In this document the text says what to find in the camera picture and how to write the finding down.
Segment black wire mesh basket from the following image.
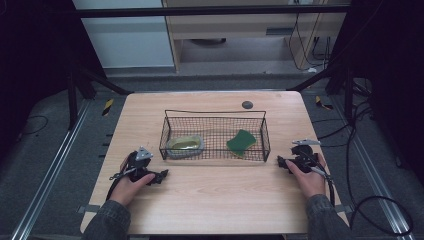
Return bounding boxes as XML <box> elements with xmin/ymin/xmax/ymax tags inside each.
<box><xmin>158</xmin><ymin>109</ymin><xmax>272</xmax><ymax>163</ymax></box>

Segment hand-held gripper cable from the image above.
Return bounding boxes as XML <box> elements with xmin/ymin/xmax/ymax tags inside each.
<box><xmin>299</xmin><ymin>149</ymin><xmax>336</xmax><ymax>208</ymax></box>
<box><xmin>105</xmin><ymin>167</ymin><xmax>138</xmax><ymax>202</ymax></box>

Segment yellow and black floor tape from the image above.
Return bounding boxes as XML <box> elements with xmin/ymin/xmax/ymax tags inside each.
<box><xmin>101</xmin><ymin>98</ymin><xmax>115</xmax><ymax>117</ymax></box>
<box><xmin>315</xmin><ymin>95</ymin><xmax>334</xmax><ymax>111</ymax></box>

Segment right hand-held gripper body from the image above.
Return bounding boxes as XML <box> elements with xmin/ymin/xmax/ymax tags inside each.
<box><xmin>289</xmin><ymin>139</ymin><xmax>323</xmax><ymax>174</ymax></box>

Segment black cables under desk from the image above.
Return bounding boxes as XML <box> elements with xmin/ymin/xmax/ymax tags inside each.
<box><xmin>288</xmin><ymin>0</ymin><xmax>332</xmax><ymax>72</ymax></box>

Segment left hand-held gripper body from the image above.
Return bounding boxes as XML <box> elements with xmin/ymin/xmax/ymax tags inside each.
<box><xmin>119</xmin><ymin>145</ymin><xmax>157</xmax><ymax>184</ymax></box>

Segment light wooden desk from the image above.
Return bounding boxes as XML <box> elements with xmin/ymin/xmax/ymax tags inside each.
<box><xmin>162</xmin><ymin>0</ymin><xmax>351</xmax><ymax>73</ymax></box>

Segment person's right hand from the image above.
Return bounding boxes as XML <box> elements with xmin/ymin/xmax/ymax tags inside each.
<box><xmin>285</xmin><ymin>153</ymin><xmax>328</xmax><ymax>201</ymax></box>

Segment right hand-held gripper cable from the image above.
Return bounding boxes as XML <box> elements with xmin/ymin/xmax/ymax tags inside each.
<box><xmin>299</xmin><ymin>149</ymin><xmax>336</xmax><ymax>208</ymax></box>

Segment white cabinet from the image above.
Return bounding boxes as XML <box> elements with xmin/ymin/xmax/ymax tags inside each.
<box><xmin>71</xmin><ymin>0</ymin><xmax>176</xmax><ymax>69</ymax></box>

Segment black metal stand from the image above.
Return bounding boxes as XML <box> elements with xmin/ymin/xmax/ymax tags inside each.
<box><xmin>286</xmin><ymin>63</ymin><xmax>355</xmax><ymax>125</ymax></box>
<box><xmin>65</xmin><ymin>63</ymin><xmax>133</xmax><ymax>132</ymax></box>

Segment green scouring sponge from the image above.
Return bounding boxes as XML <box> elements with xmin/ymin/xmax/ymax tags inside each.
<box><xmin>226</xmin><ymin>129</ymin><xmax>258</xmax><ymax>158</ymax></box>

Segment person's left hand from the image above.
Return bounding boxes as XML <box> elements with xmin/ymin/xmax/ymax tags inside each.
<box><xmin>109</xmin><ymin>173</ymin><xmax>156</xmax><ymax>207</ymax></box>

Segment aluminium floor rail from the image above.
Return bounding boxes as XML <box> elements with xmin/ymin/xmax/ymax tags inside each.
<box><xmin>333</xmin><ymin>96</ymin><xmax>418</xmax><ymax>240</ymax></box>
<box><xmin>9</xmin><ymin>99</ymin><xmax>92</xmax><ymax>240</ymax></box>

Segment thin black floor cable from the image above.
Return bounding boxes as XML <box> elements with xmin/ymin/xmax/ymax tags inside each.
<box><xmin>19</xmin><ymin>114</ymin><xmax>50</xmax><ymax>136</ymax></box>

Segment black horizontal frame bar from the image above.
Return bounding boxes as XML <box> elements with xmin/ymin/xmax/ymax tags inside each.
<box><xmin>71</xmin><ymin>4</ymin><xmax>351</xmax><ymax>19</ymax></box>

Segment black looped floor cable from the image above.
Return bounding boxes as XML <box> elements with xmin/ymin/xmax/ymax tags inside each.
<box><xmin>313</xmin><ymin>99</ymin><xmax>415</xmax><ymax>236</ymax></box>

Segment left hand-held gripper cable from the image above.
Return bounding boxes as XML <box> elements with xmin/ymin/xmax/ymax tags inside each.
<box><xmin>105</xmin><ymin>167</ymin><xmax>138</xmax><ymax>202</ymax></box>

